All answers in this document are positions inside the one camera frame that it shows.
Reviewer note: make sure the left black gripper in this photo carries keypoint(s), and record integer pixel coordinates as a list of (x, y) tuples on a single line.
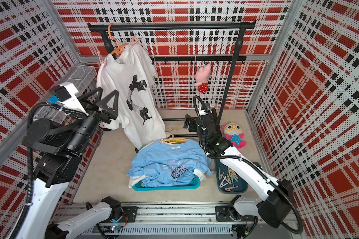
[(106, 118)]

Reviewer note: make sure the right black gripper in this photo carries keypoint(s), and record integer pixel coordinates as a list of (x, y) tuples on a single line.
[(196, 120)]

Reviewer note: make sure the pink clothespin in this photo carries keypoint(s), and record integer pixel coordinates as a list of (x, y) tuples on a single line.
[(135, 40), (103, 60)]

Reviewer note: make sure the white printed t-shirt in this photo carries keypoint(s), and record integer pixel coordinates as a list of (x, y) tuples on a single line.
[(132, 75)]

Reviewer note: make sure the orange plastic hanger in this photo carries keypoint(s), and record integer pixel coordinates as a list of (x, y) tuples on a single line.
[(120, 48)]

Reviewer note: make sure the light blue cloth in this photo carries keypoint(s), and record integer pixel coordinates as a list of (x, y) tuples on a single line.
[(165, 165)]

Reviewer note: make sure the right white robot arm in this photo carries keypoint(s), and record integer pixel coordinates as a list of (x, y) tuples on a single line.
[(276, 205)]

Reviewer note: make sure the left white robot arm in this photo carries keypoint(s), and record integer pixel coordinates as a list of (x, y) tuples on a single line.
[(58, 131)]

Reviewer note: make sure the yellow plastic hanger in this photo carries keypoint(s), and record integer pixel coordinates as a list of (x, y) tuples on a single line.
[(173, 140)]

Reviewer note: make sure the white owl plush toy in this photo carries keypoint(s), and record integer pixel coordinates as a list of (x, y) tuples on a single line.
[(233, 132)]

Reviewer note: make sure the pink pig plush toy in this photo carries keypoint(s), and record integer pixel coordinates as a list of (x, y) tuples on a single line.
[(201, 78)]

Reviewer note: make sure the dark teal clothespin bin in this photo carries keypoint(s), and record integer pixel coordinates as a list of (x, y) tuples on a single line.
[(228, 181)]

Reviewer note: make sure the black clothes rack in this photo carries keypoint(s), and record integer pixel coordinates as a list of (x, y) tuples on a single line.
[(238, 43)]

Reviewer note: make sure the teal flat tray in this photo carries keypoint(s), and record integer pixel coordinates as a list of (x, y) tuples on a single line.
[(194, 184)]

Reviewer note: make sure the white wire mesh basket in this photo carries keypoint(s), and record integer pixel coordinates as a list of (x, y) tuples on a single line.
[(83, 78)]

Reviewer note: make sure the black wall hook rail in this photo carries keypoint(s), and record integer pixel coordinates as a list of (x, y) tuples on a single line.
[(190, 58)]

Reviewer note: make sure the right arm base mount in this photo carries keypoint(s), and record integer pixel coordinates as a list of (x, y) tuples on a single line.
[(227, 212)]

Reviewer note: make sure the aluminium front rail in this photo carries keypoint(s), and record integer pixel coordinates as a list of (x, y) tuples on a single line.
[(176, 218)]

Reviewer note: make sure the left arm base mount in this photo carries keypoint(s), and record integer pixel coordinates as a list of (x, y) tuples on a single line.
[(127, 214)]

